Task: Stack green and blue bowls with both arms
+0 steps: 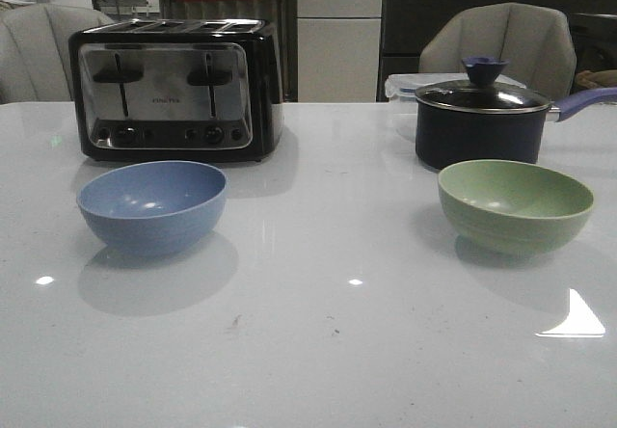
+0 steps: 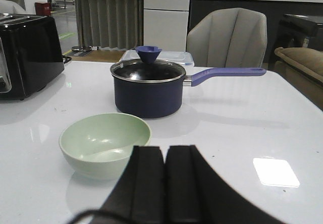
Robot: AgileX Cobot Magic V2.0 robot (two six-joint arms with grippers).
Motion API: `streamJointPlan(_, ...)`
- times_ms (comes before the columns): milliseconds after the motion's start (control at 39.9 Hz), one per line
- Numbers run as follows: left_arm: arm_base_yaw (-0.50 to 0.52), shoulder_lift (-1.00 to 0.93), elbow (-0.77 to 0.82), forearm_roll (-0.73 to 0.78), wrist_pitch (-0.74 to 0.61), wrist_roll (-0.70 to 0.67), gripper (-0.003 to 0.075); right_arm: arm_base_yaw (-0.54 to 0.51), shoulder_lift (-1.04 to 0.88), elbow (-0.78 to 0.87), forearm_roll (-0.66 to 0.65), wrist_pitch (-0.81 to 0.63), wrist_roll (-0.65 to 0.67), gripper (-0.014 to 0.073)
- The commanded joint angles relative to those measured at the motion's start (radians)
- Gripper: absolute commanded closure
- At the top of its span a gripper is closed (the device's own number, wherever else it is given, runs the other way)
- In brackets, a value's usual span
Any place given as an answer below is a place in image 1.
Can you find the blue plastic bowl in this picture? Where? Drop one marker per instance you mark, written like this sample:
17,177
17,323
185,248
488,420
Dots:
154,208

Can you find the green plastic bowl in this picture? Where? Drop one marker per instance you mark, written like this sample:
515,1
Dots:
512,207

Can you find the clear plastic food container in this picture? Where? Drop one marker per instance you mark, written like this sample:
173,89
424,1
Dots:
402,86

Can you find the dark blue saucepan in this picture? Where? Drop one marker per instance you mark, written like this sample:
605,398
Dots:
445,137

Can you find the black chrome four-slot toaster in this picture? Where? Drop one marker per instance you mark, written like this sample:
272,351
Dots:
156,89

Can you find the white cabinet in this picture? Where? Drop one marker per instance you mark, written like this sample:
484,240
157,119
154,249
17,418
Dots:
338,50

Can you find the glass pot lid blue knob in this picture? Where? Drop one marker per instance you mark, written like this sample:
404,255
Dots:
480,91

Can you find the beige chair right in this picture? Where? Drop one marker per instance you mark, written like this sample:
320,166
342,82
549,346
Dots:
536,41

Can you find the beige chair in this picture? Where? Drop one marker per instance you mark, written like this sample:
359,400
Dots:
536,41
35,62

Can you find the wicker basket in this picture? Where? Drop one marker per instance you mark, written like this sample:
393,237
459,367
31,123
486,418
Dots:
588,80

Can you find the beige chair left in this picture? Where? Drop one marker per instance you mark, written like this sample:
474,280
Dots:
35,62

